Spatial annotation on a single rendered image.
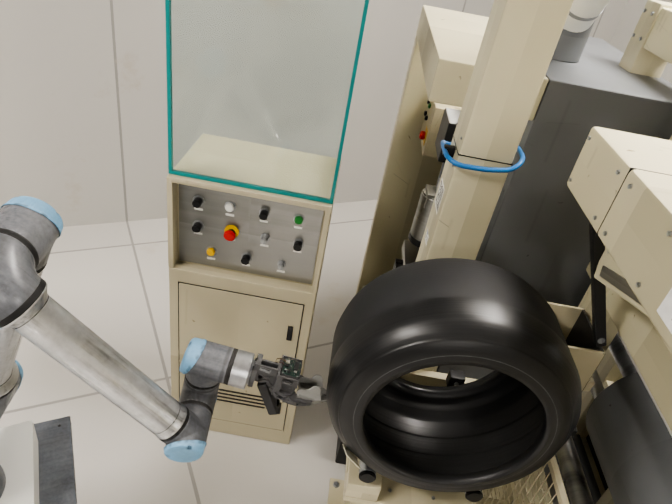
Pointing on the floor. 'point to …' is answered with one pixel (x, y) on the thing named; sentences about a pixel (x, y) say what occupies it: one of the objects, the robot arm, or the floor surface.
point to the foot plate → (336, 491)
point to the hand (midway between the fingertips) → (326, 398)
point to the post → (492, 122)
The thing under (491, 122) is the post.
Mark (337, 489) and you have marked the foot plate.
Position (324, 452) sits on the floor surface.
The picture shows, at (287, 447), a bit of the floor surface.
